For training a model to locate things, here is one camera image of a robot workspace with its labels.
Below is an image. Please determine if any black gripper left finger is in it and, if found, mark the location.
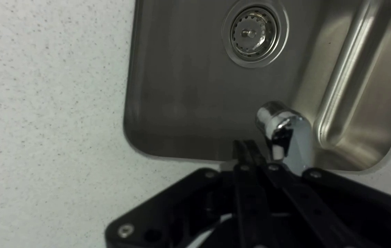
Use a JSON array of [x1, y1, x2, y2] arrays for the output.
[[103, 138, 271, 248]]

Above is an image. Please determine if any metal sink drain strainer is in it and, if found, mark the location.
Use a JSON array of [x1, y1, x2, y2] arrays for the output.
[[222, 0, 291, 70]]

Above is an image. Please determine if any stainless steel sink basin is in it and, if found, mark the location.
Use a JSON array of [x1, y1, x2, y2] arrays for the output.
[[121, 0, 391, 174]]

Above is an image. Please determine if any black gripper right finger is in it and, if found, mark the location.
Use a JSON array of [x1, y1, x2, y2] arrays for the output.
[[266, 160, 391, 248]]

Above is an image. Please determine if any chrome sink faucet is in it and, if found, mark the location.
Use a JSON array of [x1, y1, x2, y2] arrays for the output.
[[255, 99, 318, 178]]

